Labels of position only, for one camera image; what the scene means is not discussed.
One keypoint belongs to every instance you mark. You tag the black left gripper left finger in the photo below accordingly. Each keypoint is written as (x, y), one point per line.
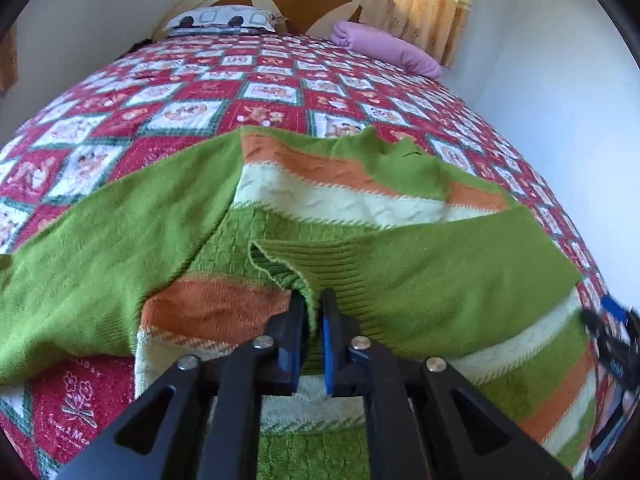
(201, 419)

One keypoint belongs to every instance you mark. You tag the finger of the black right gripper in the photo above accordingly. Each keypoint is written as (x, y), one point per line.
(610, 305)

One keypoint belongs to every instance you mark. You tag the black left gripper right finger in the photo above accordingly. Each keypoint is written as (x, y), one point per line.
(424, 419)

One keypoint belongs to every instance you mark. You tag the green orange striped knit sweater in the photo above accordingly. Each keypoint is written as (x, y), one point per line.
(192, 254)

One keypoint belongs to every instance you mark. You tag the red white patchwork bedspread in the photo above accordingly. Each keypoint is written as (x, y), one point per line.
(164, 98)

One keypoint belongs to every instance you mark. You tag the yellow orange window curtain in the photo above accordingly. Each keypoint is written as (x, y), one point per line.
(433, 26)

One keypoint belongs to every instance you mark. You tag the pink pillow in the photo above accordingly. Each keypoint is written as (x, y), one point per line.
(384, 47)

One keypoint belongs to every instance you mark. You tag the dark object beside bed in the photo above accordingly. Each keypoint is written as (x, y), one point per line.
(137, 46)

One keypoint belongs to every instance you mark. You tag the white cartoon print pillow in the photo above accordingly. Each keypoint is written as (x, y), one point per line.
(234, 19)

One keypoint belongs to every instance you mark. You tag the yellow orange side curtain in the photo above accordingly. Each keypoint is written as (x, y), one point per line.
(8, 61)

